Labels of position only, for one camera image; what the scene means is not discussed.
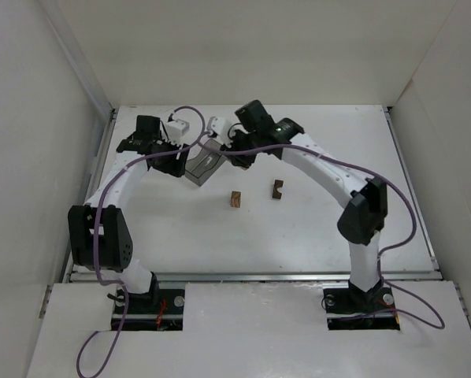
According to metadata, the grey translucent plastic bin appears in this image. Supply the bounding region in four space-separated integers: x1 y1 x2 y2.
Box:
184 139 226 187

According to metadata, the dark wood arch block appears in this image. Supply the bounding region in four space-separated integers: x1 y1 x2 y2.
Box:
272 180 284 200

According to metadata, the striped brown wood block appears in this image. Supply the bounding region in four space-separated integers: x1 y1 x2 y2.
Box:
230 191 242 209

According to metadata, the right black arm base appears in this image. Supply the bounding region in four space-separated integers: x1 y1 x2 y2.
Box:
321 286 400 331

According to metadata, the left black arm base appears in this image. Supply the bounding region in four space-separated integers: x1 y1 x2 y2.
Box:
122 279 186 332

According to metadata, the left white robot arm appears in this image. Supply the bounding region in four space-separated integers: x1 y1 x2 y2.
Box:
68 115 189 304

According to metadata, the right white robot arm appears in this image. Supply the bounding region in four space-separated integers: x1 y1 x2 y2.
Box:
221 100 388 304

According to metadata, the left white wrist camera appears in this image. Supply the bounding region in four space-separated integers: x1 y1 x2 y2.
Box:
164 119 190 146

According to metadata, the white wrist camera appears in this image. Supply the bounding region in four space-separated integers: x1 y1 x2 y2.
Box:
207 116 232 147
164 119 190 146

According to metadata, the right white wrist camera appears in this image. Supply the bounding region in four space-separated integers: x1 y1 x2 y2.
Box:
207 116 232 147

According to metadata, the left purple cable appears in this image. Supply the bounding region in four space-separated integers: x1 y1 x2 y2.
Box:
76 106 206 378

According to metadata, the purple cable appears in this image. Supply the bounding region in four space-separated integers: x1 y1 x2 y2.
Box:
195 133 445 329
76 106 206 378

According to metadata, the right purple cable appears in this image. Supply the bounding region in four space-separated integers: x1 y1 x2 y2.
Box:
195 133 445 329

